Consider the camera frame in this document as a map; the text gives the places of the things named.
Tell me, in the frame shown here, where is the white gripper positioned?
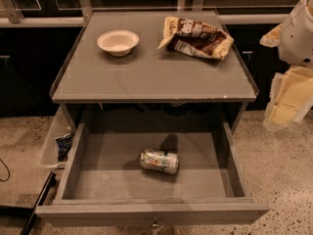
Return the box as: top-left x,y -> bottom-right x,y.
259,0 -> 313,132

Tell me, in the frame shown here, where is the green white soda can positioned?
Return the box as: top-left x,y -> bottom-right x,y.
140,149 -> 179,174

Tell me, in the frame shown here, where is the brown chip bag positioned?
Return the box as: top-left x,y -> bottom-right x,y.
158,17 -> 234,60

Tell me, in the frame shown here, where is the open grey middle drawer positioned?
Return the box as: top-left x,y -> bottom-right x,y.
36,122 -> 269,226

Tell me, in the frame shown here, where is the metal drawer knob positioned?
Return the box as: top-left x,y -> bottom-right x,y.
150,216 -> 177,235

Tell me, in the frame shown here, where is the grey cabinet with flat top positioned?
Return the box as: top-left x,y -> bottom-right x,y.
49,11 -> 260,135

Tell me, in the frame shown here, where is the white paper bowl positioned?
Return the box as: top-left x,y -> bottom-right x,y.
97,30 -> 139,57

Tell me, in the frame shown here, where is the blue snack packet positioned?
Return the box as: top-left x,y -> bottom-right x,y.
55,133 -> 72,162

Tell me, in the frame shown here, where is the clear plastic bin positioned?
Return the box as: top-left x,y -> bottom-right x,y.
40,108 -> 73,170

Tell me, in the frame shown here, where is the black floor strip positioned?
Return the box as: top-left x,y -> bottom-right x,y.
20,172 -> 56,235

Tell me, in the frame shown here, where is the metal railing frame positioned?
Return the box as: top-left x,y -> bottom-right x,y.
0,0 -> 299,26

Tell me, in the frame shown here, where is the black cable on floor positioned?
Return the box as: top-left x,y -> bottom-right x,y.
0,158 -> 11,183

